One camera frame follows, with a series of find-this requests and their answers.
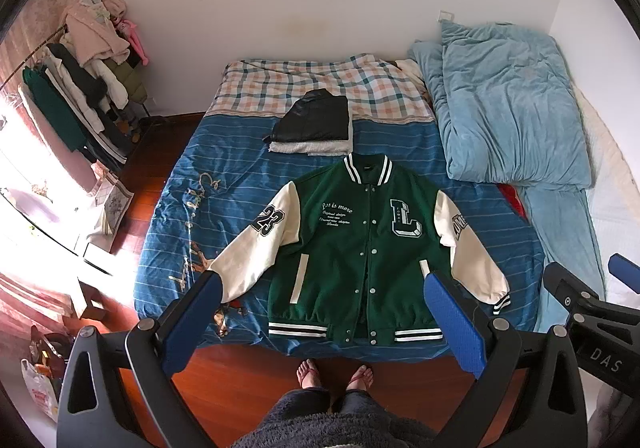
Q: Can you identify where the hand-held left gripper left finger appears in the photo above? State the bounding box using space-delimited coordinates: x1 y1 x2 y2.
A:
56 272 223 448

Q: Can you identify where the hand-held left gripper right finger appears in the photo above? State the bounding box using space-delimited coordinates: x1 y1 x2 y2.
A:
423 271 590 448

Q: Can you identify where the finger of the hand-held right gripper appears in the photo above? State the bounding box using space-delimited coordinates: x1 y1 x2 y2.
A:
542 261 608 324
607 253 640 296

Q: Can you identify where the green varsity jacket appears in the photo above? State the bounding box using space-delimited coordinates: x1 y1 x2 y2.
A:
207 153 512 346

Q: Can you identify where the row of hanging clothes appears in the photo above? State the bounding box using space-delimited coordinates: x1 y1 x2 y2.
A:
17 41 150 169

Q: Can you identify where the light blue bed sheet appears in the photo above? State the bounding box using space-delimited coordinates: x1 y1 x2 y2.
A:
520 185 608 334

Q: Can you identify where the white mattress pad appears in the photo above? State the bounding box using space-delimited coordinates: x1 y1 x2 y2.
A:
572 88 640 279

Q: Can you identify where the cardboard box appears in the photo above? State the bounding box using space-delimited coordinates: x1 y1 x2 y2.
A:
75 278 111 324

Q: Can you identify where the red cloth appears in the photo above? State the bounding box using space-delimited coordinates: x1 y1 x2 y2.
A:
497 183 528 220

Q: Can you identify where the person's right foot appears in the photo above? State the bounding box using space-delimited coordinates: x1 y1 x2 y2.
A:
345 364 375 394

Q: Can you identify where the person's foot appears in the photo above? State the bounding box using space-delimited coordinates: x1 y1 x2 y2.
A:
345 364 375 394
296 359 328 389

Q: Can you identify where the person's left foot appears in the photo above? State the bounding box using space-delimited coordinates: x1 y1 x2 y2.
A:
296 359 328 389

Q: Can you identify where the printed tote bag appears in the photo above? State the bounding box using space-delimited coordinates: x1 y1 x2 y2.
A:
92 168 135 236

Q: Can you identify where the bed with blue striped sheet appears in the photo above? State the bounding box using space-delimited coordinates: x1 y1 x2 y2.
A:
134 56 608 364

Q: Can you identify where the person's grey fuzzy clothing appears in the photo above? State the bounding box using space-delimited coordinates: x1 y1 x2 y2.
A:
232 388 436 448

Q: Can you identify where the white plastic bag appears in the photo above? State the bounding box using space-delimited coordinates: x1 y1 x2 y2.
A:
20 358 60 421

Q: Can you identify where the light blue duvet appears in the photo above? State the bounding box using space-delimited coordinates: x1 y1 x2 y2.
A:
409 21 593 189

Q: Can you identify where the grey folded garment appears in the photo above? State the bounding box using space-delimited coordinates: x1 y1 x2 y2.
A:
267 121 355 157

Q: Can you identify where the black folded jacket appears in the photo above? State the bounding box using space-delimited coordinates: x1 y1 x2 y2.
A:
264 89 351 144

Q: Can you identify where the plaid pillow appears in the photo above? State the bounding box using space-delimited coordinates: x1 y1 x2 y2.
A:
207 53 436 124

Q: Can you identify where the pink plush toy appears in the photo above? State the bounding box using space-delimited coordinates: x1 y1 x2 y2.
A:
117 18 150 66

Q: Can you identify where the pink fleece garment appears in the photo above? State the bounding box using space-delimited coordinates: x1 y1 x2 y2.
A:
65 0 131 66

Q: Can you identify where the pink curtain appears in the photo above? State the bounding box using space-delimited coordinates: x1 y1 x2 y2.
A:
0 0 71 94

